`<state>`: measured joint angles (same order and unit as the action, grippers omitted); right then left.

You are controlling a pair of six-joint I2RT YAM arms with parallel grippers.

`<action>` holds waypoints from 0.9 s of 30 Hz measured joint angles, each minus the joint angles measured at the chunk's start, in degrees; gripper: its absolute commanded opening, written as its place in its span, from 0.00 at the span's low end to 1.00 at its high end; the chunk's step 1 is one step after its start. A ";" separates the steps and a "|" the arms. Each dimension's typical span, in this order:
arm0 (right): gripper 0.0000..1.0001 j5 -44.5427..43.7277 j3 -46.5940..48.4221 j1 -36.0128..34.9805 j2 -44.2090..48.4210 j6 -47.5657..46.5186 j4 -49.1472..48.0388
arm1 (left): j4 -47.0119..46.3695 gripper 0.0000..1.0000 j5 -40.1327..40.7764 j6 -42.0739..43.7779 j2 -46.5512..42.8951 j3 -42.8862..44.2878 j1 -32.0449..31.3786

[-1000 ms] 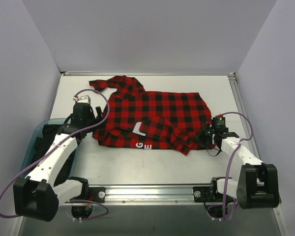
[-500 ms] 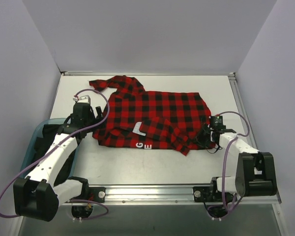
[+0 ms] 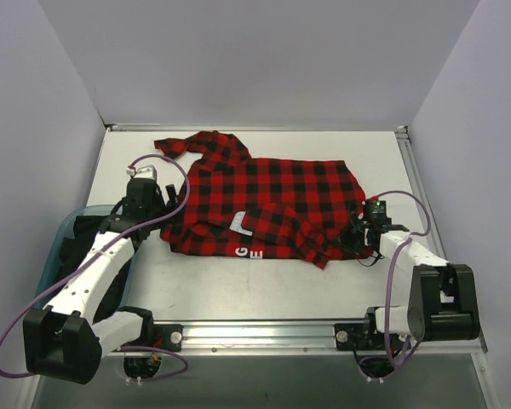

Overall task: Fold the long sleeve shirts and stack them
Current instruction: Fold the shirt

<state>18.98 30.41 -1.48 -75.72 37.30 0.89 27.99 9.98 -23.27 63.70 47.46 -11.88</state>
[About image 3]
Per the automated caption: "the red black plaid shirt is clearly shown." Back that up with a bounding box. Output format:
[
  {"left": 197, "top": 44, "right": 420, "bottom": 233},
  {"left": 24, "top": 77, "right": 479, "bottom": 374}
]
[{"left": 154, "top": 131, "right": 373, "bottom": 268}]

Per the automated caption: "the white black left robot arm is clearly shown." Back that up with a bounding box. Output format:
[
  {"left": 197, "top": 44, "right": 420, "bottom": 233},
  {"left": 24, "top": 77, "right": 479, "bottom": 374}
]
[{"left": 22, "top": 176, "right": 182, "bottom": 384}]

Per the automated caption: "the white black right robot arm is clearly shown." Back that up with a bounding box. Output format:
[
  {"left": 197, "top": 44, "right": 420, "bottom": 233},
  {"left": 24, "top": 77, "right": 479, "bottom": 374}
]
[{"left": 337, "top": 216, "right": 480, "bottom": 349}]

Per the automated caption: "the teal plastic bin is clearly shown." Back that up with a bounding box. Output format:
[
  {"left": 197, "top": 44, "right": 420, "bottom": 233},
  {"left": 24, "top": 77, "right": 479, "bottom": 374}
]
[{"left": 36, "top": 204, "right": 137, "bottom": 310}]

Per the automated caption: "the black clothing in bin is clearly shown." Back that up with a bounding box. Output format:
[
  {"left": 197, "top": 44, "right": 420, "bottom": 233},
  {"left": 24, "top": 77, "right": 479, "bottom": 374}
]
[{"left": 53, "top": 215, "right": 130, "bottom": 324}]

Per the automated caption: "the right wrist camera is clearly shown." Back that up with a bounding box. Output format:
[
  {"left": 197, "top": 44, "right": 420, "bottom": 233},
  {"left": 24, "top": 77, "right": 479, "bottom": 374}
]
[{"left": 364, "top": 198, "right": 391, "bottom": 226}]

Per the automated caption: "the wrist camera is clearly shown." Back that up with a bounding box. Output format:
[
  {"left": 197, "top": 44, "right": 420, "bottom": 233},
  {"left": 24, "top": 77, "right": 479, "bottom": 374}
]
[
  {"left": 126, "top": 165, "right": 157, "bottom": 181},
  {"left": 364, "top": 198, "right": 391, "bottom": 226}
]

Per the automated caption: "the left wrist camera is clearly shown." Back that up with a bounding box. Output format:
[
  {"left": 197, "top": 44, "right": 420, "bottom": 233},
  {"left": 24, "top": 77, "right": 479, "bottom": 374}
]
[{"left": 126, "top": 165, "right": 157, "bottom": 181}]

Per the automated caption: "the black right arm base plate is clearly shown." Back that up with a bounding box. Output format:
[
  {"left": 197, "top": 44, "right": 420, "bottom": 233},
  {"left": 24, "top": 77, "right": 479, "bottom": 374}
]
[{"left": 334, "top": 323, "right": 385, "bottom": 352}]

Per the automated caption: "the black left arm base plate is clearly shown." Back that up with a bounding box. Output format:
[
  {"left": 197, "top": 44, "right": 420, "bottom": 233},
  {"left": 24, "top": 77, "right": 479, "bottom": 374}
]
[{"left": 121, "top": 324, "right": 184, "bottom": 352}]

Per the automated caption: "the aluminium front rail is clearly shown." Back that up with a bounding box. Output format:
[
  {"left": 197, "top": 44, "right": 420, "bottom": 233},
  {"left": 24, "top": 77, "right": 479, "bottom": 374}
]
[{"left": 29, "top": 317, "right": 489, "bottom": 359}]

